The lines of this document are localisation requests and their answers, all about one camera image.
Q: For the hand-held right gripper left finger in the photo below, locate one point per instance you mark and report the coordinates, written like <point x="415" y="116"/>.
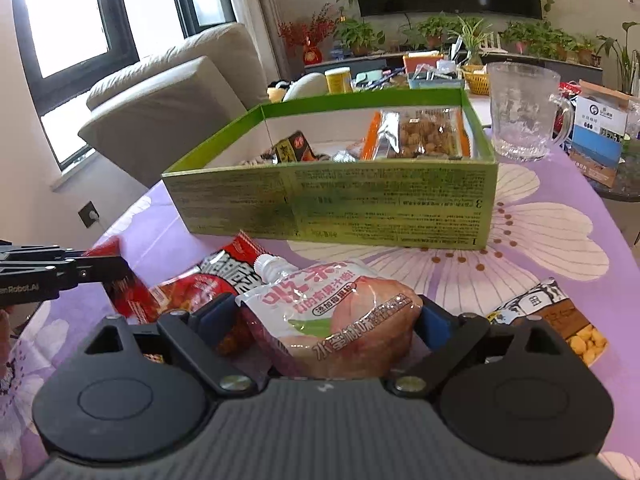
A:
<point x="217" y="310"/>

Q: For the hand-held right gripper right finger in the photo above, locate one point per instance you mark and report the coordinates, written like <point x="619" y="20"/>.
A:
<point x="437" y="320"/>

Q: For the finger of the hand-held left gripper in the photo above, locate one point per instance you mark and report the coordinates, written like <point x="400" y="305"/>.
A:
<point x="102" y="270"/>

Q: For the red black white snack packet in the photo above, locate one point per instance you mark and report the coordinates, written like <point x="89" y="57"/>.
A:
<point x="215" y="270"/>

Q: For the pink peach jelly pouch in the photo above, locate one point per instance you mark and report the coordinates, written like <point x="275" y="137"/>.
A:
<point x="345" y="320"/>

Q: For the green cardboard box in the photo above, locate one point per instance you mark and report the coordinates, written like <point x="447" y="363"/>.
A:
<point x="350" y="205"/>

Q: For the black and yellow packet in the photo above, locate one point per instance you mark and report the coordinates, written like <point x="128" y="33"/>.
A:
<point x="295" y="149"/>

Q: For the orange-edged nut packet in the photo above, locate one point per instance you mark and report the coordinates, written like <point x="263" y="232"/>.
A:
<point x="425" y="135"/>

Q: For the small silver packet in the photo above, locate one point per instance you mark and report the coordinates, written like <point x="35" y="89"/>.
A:
<point x="347" y="152"/>

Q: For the brown peanut snack packet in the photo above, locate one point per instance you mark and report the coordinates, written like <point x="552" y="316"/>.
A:
<point x="565" y="320"/>

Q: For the purple floral tablecloth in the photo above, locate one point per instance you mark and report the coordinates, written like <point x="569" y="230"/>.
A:
<point x="550" y="240"/>

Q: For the beige sofa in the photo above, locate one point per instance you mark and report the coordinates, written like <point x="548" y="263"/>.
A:
<point x="165" y="110"/>

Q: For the dark round side table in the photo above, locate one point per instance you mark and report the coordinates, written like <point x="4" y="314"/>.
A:
<point x="625" y="210"/>

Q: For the clear glass mug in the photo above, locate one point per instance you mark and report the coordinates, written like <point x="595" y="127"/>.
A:
<point x="520" y="110"/>

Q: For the white round object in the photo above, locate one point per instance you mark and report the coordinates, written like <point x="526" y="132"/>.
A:
<point x="305" y="87"/>

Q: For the wicker basket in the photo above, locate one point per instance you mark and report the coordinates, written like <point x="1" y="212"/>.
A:
<point x="476" y="81"/>

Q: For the white and blue carton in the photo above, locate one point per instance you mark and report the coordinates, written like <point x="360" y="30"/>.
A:
<point x="597" y="135"/>

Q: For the large black-framed window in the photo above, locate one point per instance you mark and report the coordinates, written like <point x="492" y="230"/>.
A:
<point x="70" y="15"/>

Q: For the orange box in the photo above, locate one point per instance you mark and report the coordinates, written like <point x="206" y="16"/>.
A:
<point x="422" y="62"/>

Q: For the yellow jar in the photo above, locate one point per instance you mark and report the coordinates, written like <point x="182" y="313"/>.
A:
<point x="339" y="81"/>

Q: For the dark television cabinet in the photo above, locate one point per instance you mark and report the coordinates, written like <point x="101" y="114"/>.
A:
<point x="380" y="62"/>

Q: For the row of potted plants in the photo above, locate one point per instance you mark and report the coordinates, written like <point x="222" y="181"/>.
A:
<point x="435" y="30"/>

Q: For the red flower decoration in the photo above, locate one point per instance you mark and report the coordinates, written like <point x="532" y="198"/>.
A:
<point x="310" y="35"/>

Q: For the tall leafy plant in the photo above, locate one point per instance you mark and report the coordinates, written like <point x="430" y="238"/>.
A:
<point x="622" y="60"/>

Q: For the grey wall socket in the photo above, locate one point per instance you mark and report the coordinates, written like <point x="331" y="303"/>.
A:
<point x="89" y="214"/>

